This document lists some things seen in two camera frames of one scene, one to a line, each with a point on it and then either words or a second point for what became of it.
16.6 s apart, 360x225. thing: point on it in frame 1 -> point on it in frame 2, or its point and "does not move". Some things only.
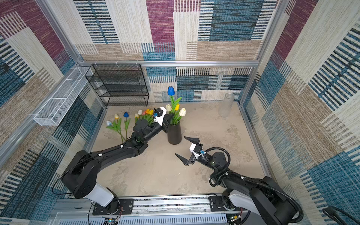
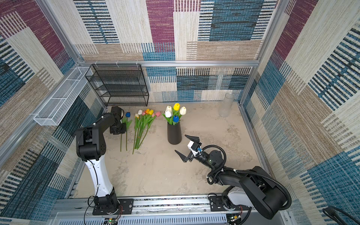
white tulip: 168,108 does not move
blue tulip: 171,91 -> 176,118
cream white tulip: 182,113 does not move
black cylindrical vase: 174,134 does not move
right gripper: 192,159 does not move
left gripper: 165,123 -> 112,131
